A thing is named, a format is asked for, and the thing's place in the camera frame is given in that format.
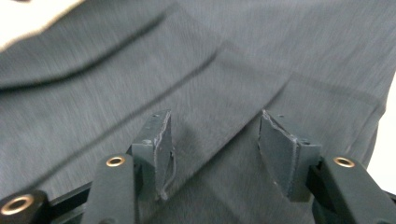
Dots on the dark grey garment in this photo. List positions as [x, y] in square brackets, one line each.
[193, 62]

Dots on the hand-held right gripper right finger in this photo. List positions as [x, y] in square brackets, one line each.
[289, 155]

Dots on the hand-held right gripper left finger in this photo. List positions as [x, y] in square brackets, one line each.
[157, 149]

